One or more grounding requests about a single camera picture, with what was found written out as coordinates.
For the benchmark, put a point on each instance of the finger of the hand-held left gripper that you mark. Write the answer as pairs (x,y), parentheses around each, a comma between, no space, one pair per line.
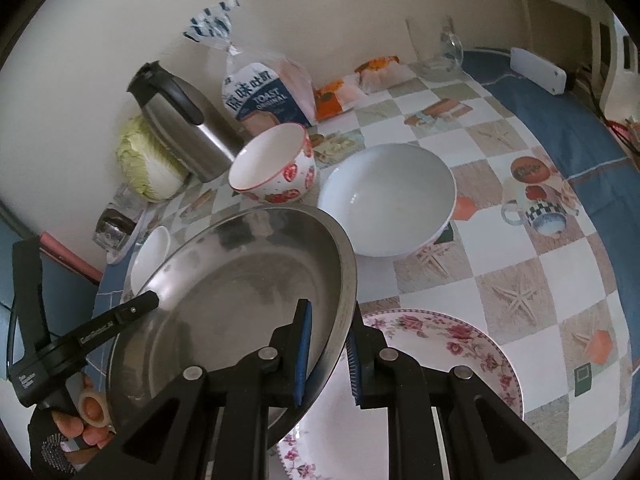
(125,312)

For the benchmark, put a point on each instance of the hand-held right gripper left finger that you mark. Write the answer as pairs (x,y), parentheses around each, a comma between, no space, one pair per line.
(302,355)

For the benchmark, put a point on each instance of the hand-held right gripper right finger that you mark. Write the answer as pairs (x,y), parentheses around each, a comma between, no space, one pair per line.
(354,360)

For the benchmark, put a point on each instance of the pink floral plate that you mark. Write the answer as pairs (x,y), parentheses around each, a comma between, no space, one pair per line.
(440,360)

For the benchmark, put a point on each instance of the stainless steel basin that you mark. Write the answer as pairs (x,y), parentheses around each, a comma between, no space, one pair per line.
(240,270)

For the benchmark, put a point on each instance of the red floral bowl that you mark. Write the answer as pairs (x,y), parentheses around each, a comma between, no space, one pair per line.
(270,160)

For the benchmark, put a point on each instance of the person's left hand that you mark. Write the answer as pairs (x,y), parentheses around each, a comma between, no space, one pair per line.
(70,427)

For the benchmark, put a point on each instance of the small white plate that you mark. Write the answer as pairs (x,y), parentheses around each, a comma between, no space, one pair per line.
(150,260)

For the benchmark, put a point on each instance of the pink bar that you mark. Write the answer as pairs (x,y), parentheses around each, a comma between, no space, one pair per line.
(70,257)

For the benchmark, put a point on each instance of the clear drinking glass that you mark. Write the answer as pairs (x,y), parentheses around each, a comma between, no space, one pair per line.
(127,200)

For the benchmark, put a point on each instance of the napa cabbage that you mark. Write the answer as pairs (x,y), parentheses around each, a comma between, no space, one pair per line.
(145,165)

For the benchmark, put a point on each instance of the large white bowl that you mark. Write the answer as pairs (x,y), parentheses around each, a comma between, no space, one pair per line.
(390,195)

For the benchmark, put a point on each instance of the checkered printed tablecloth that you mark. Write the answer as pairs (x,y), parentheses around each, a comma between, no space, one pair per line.
(500,270)

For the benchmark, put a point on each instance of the stainless steel thermos jug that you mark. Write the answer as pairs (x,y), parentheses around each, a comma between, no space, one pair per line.
(200,135)

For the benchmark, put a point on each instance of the toast bread bag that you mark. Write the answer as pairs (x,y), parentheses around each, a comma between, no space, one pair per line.
(260,95)

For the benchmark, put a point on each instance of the orange snack packet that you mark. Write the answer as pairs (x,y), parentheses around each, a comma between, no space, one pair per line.
(335,97)
(377,72)

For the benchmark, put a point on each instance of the clear glass jar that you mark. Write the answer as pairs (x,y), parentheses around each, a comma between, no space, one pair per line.
(442,52)

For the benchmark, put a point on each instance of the white power strip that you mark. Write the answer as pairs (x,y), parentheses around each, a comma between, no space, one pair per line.
(537,70)

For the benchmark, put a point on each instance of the white shelf unit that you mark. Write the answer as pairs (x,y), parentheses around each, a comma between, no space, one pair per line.
(600,35)

